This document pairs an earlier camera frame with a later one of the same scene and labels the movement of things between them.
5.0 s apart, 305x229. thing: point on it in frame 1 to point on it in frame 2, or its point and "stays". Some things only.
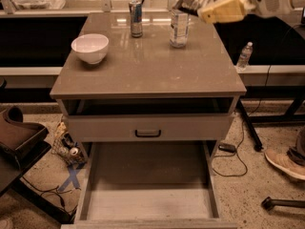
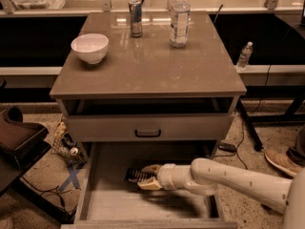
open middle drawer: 148,185 stays
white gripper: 268,1 to 166,176
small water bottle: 245,56 stays
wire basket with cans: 67,147 stays
